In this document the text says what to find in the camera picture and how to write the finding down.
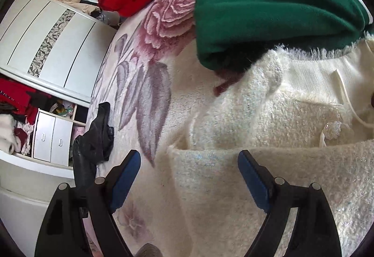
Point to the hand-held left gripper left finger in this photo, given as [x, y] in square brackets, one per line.
[126, 175]

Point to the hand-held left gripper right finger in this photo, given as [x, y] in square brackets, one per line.
[253, 179]

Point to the cream fuzzy sweater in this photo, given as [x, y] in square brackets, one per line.
[263, 140]

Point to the red clothes in wardrobe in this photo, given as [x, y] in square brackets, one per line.
[20, 99]

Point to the black garment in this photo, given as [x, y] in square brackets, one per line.
[93, 143]

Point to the white drawer unit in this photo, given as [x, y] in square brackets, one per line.
[52, 140]

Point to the floral plush blanket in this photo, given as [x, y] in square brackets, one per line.
[146, 75]

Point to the white fluffy garment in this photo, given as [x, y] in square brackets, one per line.
[7, 134]

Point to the white wardrobe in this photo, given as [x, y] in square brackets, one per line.
[43, 49]

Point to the green fleece garment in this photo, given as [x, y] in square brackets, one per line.
[263, 5]

